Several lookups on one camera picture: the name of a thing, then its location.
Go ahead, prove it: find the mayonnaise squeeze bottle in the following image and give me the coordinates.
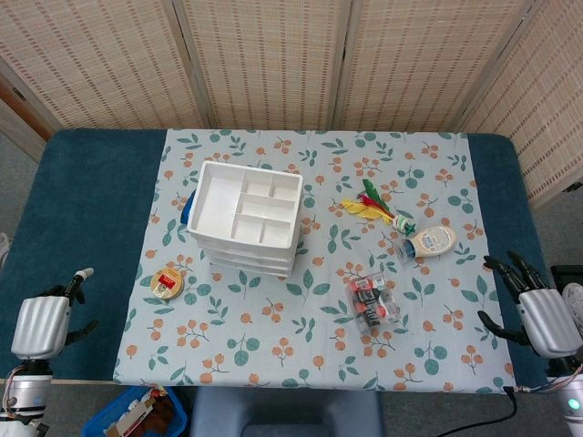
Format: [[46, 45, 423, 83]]
[[394, 224, 457, 264]]

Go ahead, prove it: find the woven folding screen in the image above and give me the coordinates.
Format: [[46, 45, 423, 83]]
[[0, 0, 583, 210]]

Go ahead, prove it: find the colourful feather shuttlecock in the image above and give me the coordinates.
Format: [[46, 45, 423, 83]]
[[341, 178, 418, 236]]

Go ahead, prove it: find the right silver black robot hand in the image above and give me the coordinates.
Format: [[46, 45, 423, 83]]
[[476, 249, 583, 361]]

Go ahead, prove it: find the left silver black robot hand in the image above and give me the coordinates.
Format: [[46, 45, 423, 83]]
[[9, 267, 99, 361]]

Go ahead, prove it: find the floral tablecloth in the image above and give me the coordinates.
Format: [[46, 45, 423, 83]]
[[112, 128, 518, 393]]

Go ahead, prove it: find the dark blue table cover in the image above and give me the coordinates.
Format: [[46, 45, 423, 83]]
[[0, 128, 555, 381]]

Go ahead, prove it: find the clear plastic drawer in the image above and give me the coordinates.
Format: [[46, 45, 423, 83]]
[[199, 246, 298, 259], [205, 255, 296, 269], [208, 264, 294, 279]]

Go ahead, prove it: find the clear plastic tomato container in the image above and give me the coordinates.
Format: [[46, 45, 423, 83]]
[[344, 271, 403, 336]]

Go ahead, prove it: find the cardboard piece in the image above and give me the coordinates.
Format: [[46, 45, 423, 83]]
[[105, 394, 157, 437]]

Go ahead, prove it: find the blue plastic object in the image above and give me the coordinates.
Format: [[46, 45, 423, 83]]
[[179, 189, 198, 225]]

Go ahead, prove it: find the blue-grey chair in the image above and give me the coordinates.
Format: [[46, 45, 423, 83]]
[[189, 390, 384, 437]]

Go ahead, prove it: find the blue plastic bin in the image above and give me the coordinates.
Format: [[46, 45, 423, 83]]
[[81, 385, 190, 437]]

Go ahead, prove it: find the white drawer organizer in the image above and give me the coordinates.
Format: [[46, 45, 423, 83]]
[[186, 159, 305, 279]]

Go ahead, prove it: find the round yellow tin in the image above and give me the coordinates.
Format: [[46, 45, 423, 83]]
[[149, 268, 184, 300]]

